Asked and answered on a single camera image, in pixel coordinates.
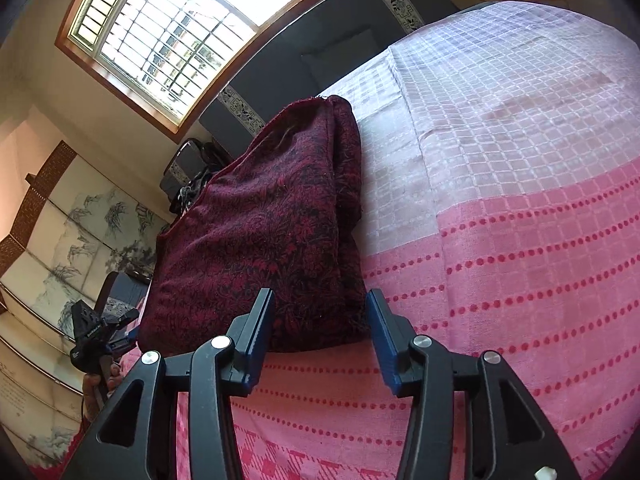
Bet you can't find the painted folding screen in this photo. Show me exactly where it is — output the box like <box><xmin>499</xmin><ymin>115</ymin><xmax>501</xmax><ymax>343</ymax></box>
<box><xmin>0</xmin><ymin>141</ymin><xmax>171</xmax><ymax>471</ymax></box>

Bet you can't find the grey sofa with patterned stripes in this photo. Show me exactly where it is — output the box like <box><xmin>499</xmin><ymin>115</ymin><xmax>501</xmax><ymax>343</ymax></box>
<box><xmin>197</xmin><ymin>0</ymin><xmax>481</xmax><ymax>161</ymax></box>

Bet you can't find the maroon patterned sweater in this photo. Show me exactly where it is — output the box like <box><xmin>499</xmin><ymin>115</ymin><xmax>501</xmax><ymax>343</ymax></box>
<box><xmin>136</xmin><ymin>96</ymin><xmax>383</xmax><ymax>356</ymax></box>

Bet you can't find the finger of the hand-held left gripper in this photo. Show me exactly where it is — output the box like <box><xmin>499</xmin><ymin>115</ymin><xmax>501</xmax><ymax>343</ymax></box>
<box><xmin>102</xmin><ymin>307</ymin><xmax>141</xmax><ymax>352</ymax></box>

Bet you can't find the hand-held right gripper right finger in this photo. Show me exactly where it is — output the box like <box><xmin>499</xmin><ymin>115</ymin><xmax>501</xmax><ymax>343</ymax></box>
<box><xmin>366</xmin><ymin>289</ymin><xmax>583</xmax><ymax>480</ymax></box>

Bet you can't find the person's left hand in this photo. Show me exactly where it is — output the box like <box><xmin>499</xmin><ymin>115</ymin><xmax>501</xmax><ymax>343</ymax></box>
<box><xmin>81</xmin><ymin>362</ymin><xmax>122</xmax><ymax>421</ymax></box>

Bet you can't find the wooden chair with blue cushion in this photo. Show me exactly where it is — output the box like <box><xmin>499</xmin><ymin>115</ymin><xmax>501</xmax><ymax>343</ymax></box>
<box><xmin>95</xmin><ymin>270</ymin><xmax>153</xmax><ymax>322</ymax></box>

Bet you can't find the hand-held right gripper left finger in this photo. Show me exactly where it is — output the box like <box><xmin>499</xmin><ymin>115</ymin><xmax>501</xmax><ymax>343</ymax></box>
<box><xmin>59</xmin><ymin>287</ymin><xmax>276</xmax><ymax>480</ymax></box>

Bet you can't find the pink checked bed blanket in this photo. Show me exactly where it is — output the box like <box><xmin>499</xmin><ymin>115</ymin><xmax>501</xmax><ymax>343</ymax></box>
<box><xmin>30</xmin><ymin>0</ymin><xmax>640</xmax><ymax>480</ymax></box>

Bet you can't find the dark patterned clothes pile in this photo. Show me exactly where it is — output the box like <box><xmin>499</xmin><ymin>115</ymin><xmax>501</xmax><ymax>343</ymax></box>
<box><xmin>170</xmin><ymin>170</ymin><xmax>221</xmax><ymax>216</ymax></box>

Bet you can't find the wooden framed barred window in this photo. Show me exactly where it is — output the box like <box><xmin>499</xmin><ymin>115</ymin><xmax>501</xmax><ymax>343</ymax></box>
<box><xmin>55</xmin><ymin>0</ymin><xmax>396</xmax><ymax>143</ymax></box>

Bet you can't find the wooden armchair with grey cushion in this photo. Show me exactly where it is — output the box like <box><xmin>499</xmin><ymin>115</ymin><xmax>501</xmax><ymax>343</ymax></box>
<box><xmin>160</xmin><ymin>139</ymin><xmax>236</xmax><ymax>211</ymax></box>

